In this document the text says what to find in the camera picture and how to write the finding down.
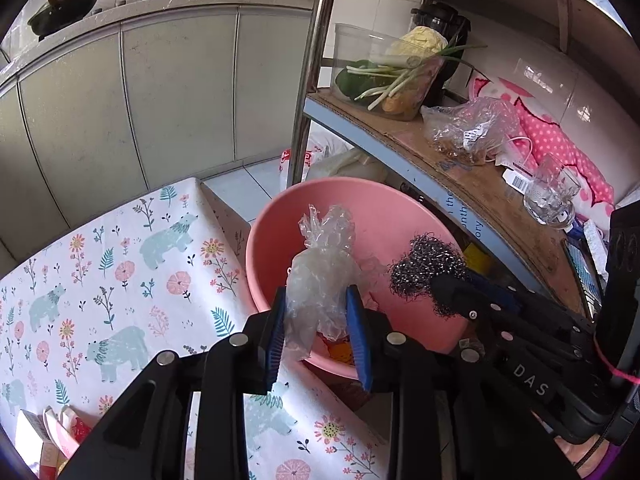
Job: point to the green onions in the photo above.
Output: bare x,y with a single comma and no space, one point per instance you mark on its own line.
400,82

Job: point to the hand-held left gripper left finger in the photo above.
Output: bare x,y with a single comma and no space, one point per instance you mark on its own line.
275,340

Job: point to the clear plastic vegetable container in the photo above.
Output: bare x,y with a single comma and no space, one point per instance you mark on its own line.
350,45

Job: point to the cardboard shelf liner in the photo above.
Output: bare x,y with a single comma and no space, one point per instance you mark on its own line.
400,140

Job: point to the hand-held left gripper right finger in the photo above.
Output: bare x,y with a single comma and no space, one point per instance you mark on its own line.
357,340

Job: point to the black blender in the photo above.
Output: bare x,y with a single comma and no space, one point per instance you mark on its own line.
445,17

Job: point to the glass mug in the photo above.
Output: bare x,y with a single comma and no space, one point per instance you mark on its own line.
550,195

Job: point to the floral bear tablecloth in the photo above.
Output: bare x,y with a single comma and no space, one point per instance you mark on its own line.
125,270

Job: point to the yellow plastic item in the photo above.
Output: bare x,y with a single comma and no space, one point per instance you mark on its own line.
477,260

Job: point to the orange white snack bag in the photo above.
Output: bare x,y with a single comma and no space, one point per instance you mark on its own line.
340,350

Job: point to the pale cabbage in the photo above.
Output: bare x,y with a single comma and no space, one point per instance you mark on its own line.
415,42

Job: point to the pink polka dot cloth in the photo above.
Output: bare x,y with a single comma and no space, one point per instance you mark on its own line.
560,140

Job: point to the white red plastic bag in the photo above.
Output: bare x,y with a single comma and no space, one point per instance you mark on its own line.
345,162

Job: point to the black wok with lid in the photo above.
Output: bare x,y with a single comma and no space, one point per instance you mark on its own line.
60,7

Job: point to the white barcode tag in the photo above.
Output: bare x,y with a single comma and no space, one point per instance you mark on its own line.
517,180

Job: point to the steel wool scrubber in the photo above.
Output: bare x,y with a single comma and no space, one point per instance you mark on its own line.
415,270

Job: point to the clear bag with label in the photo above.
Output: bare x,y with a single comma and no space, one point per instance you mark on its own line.
470,125

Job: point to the person's right hand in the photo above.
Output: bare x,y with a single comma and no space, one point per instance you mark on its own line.
570,452

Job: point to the grey kitchen cabinet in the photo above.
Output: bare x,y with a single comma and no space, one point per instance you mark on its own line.
165,90

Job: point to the clear plastic bag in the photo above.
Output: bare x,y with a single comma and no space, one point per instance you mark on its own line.
320,285

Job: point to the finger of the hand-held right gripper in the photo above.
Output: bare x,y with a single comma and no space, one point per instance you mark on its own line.
452,295
495,294

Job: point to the red white paper packet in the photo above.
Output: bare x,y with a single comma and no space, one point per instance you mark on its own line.
55,435

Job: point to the metal shelf rack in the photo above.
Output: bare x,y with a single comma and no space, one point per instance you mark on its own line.
312,60

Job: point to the pink plastic bucket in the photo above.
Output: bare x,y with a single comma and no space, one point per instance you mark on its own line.
400,215

